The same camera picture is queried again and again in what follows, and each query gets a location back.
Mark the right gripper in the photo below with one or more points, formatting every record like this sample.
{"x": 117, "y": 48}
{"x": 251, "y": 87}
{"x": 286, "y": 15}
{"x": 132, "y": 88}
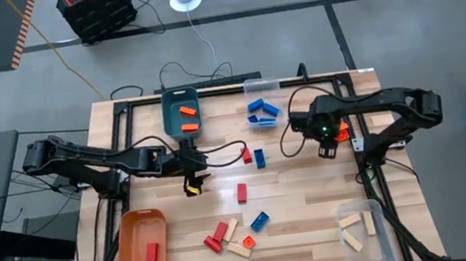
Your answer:
{"x": 319, "y": 126}

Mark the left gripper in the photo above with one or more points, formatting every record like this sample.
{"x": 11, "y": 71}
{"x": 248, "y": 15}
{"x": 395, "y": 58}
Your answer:
{"x": 188, "y": 165}

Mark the yellow printed wooden block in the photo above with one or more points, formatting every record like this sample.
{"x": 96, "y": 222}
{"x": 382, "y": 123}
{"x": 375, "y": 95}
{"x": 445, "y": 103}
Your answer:
{"x": 194, "y": 191}

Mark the orange rectangular block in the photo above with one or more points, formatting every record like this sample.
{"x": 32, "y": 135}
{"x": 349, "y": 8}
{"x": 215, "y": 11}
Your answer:
{"x": 343, "y": 132}
{"x": 188, "y": 111}

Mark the red rectangular block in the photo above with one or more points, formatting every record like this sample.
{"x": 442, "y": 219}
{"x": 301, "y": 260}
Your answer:
{"x": 242, "y": 193}
{"x": 220, "y": 232}
{"x": 152, "y": 253}
{"x": 246, "y": 155}

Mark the plain wooden block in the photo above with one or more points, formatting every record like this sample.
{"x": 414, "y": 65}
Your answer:
{"x": 230, "y": 229}
{"x": 352, "y": 240}
{"x": 369, "y": 223}

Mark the red cylinder block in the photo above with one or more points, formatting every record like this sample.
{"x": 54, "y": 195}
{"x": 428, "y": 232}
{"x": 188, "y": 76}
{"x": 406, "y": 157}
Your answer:
{"x": 212, "y": 244}

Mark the orange square building brick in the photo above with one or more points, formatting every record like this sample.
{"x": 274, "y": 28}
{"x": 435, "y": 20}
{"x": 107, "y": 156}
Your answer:
{"x": 249, "y": 241}

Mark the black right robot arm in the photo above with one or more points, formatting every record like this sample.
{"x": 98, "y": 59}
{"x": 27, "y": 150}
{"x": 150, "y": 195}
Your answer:
{"x": 381, "y": 101}

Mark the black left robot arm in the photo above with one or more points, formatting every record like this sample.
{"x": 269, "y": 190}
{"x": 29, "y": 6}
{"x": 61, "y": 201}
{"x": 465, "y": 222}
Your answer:
{"x": 85, "y": 159}

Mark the clear plastic bin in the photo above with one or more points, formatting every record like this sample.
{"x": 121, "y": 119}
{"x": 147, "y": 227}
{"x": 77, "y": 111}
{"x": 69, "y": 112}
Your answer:
{"x": 261, "y": 89}
{"x": 372, "y": 251}

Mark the teal plastic bin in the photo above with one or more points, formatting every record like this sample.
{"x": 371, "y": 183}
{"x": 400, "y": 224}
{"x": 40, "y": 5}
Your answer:
{"x": 170, "y": 107}

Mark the orange plastic bin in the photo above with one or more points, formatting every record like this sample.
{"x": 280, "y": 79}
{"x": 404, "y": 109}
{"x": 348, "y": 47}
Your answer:
{"x": 134, "y": 249}

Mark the black power strip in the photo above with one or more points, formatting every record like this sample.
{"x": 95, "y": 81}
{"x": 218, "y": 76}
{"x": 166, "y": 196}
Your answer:
{"x": 209, "y": 82}

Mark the black crate red blue top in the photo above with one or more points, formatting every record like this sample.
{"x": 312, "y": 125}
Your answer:
{"x": 96, "y": 15}

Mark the grey metal bracket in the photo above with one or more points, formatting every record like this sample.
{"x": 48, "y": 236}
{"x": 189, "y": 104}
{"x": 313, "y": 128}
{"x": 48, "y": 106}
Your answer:
{"x": 358, "y": 145}

